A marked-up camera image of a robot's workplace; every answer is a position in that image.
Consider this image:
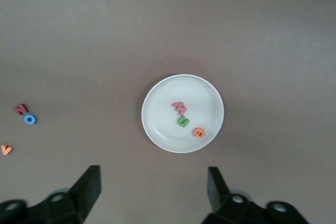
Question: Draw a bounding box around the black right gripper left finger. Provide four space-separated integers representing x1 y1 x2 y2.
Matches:
0 165 102 224

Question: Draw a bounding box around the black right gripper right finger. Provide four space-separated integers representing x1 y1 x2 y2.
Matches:
202 166 309 224

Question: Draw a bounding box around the green foam letter u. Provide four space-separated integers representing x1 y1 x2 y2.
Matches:
177 115 190 128

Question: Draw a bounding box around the pink foam letter w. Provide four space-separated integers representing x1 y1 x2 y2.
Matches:
172 101 188 116

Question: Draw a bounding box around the dark red foam letter z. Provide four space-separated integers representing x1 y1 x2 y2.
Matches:
13 103 29 116

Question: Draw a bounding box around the beige brown plate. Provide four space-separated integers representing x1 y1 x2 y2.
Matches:
141 73 225 154

